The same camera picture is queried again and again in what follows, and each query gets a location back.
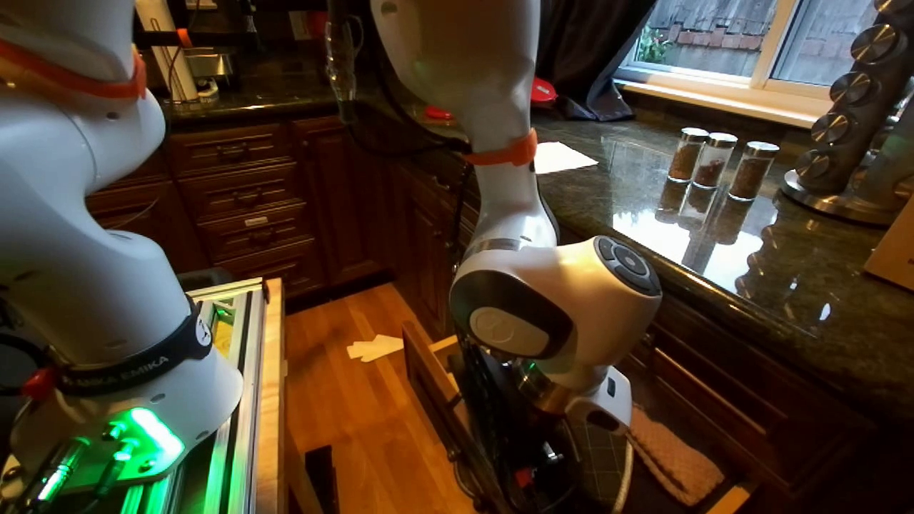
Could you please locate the wooden drawer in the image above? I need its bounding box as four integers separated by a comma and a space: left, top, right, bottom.
402, 320, 759, 514

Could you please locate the green grid pot holder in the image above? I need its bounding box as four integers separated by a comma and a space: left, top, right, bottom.
568, 418, 635, 514

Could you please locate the beige quilted pot holder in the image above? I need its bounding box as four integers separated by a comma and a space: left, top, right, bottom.
627, 405, 726, 508

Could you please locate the white paper scrap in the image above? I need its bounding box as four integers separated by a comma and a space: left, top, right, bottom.
347, 333, 405, 363

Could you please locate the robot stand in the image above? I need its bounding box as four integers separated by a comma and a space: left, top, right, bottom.
0, 277, 288, 514

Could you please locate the white paper sheet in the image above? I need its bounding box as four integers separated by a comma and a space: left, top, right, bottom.
533, 141, 599, 176

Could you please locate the glass spice jar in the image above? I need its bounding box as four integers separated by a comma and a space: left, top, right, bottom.
728, 141, 780, 201
668, 127, 710, 182
693, 132, 738, 189

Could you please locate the stack of wooden drawers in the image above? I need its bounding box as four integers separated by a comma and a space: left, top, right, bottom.
166, 123, 326, 295

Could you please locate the dark curtain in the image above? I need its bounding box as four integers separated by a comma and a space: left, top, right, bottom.
536, 0, 658, 122

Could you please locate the wooden board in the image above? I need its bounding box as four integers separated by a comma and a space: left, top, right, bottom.
863, 196, 914, 292

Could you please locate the clear glass bottle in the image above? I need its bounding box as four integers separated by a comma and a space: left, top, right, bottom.
325, 13, 365, 124

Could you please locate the window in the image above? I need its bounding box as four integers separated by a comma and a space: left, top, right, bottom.
616, 0, 902, 124

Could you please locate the steel spice rack tower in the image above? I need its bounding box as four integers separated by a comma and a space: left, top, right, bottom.
780, 0, 914, 228

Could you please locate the small metal container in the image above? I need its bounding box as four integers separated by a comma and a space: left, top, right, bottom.
184, 49, 235, 81

